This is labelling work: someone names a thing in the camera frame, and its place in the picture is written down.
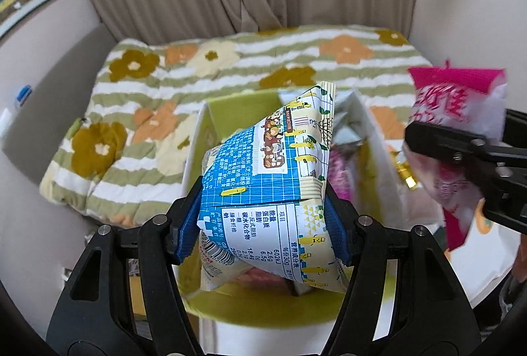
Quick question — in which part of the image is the floral striped blanket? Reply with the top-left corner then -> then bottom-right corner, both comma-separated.
39,25 -> 434,227

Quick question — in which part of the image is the purple snack packet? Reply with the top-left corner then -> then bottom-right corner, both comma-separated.
328,152 -> 360,201

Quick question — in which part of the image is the grey padded headboard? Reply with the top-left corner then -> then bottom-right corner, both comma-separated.
2,23 -> 118,159

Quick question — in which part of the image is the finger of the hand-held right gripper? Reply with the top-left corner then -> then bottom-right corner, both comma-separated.
404,121 -> 527,235
503,108 -> 527,146

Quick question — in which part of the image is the silver snack packet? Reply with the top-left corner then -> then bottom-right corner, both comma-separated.
333,112 -> 373,147

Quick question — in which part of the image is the blue white small device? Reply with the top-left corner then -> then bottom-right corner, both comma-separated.
15,84 -> 34,109

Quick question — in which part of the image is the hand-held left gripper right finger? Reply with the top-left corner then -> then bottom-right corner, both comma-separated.
321,184 -> 482,356

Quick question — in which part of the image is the blue white snack packet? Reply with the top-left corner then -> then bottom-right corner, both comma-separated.
198,81 -> 351,296

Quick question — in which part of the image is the pink snack packet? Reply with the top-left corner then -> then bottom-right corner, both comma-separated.
402,60 -> 508,252

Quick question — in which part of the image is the green cardboard box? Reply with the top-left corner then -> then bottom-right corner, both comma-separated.
181,88 -> 444,324

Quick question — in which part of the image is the gold snack packet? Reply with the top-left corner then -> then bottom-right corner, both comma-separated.
391,156 -> 425,190

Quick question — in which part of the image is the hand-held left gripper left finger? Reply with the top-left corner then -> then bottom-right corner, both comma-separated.
45,182 -> 206,356

